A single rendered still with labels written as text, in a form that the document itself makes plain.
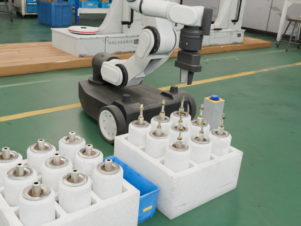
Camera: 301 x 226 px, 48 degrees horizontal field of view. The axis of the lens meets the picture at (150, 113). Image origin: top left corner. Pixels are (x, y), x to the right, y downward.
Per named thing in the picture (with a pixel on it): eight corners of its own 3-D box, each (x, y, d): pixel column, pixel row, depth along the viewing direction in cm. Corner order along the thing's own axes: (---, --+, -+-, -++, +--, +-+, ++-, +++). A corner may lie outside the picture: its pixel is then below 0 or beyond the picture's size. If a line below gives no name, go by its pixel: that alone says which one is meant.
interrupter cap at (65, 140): (58, 139, 125) (58, 137, 125) (76, 134, 130) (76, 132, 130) (67, 147, 120) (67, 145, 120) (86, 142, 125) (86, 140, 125)
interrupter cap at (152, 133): (144, 135, 135) (145, 133, 134) (156, 129, 140) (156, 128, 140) (161, 141, 131) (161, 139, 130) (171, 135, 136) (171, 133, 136)
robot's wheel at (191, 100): (166, 117, 221) (169, 88, 214) (172, 115, 224) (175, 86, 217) (189, 128, 207) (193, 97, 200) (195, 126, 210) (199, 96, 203)
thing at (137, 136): (148, 167, 146) (152, 129, 140) (126, 167, 145) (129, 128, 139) (147, 157, 155) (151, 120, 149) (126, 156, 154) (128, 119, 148)
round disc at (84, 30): (62, 30, 346) (62, 25, 344) (88, 29, 365) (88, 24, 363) (77, 35, 325) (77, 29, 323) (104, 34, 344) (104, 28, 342)
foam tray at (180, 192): (112, 172, 154) (114, 136, 147) (175, 151, 177) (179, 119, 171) (170, 220, 126) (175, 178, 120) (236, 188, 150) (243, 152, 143)
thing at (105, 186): (86, 212, 116) (87, 166, 109) (110, 202, 122) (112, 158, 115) (102, 228, 109) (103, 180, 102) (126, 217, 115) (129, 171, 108)
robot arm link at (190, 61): (168, 65, 135) (170, 34, 130) (184, 63, 141) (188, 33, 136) (191, 73, 126) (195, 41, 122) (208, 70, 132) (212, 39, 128)
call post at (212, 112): (195, 155, 175) (204, 98, 164) (204, 152, 179) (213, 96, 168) (205, 161, 170) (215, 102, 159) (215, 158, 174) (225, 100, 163)
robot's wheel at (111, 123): (96, 135, 188) (97, 101, 180) (104, 133, 191) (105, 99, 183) (118, 150, 174) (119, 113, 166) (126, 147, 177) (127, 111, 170)
